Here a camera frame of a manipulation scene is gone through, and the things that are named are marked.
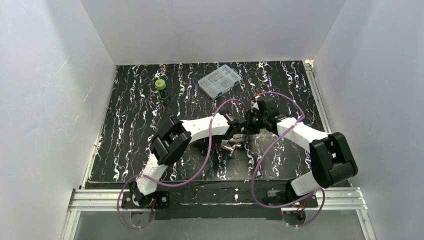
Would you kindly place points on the green capped dark bottle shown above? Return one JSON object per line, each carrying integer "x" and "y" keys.
{"x": 161, "y": 87}

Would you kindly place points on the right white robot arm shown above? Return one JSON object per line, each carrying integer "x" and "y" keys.
{"x": 331, "y": 159}

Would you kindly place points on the chrome metal faucet fitting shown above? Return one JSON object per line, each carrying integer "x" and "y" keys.
{"x": 231, "y": 148}

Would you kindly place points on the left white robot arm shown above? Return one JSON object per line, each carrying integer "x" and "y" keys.
{"x": 170, "y": 143}

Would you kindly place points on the clear plastic compartment box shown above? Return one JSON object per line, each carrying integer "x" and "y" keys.
{"x": 219, "y": 81}

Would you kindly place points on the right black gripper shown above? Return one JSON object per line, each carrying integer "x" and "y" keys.
{"x": 251, "y": 117}

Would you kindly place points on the aluminium frame rail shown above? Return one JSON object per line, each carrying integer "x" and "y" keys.
{"x": 219, "y": 206}

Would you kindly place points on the red weekly pill organizer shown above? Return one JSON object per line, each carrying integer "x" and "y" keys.
{"x": 216, "y": 146}

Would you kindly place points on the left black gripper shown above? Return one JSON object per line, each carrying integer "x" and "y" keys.
{"x": 236, "y": 129}

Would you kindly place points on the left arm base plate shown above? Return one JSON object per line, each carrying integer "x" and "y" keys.
{"x": 144, "y": 206}

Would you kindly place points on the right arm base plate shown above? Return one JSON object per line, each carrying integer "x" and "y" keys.
{"x": 296, "y": 217}

